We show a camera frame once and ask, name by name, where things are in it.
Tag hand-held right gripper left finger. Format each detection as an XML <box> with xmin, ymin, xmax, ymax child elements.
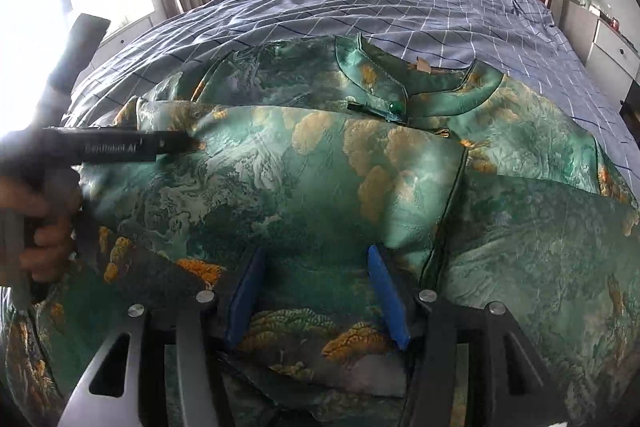
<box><xmin>57</xmin><ymin>249</ymin><xmax>266</xmax><ymax>427</ymax></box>

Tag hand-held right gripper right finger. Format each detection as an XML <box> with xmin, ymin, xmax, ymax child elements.
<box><xmin>367</xmin><ymin>245</ymin><xmax>568</xmax><ymax>427</ymax></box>

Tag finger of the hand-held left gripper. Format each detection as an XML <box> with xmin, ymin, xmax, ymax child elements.
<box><xmin>152</xmin><ymin>131</ymin><xmax>201</xmax><ymax>154</ymax></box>

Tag green patterned satin jacket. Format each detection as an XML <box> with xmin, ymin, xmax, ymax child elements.
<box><xmin>0</xmin><ymin>34</ymin><xmax>640</xmax><ymax>427</ymax></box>

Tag person's left hand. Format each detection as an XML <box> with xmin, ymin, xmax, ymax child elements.
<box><xmin>0</xmin><ymin>177</ymin><xmax>83</xmax><ymax>283</ymax></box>

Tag white window cabinet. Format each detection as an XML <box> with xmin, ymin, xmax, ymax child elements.
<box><xmin>97</xmin><ymin>14</ymin><xmax>153</xmax><ymax>55</ymax></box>

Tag white desk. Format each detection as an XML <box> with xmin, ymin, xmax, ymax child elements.
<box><xmin>560</xmin><ymin>0</ymin><xmax>640</xmax><ymax>82</ymax></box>

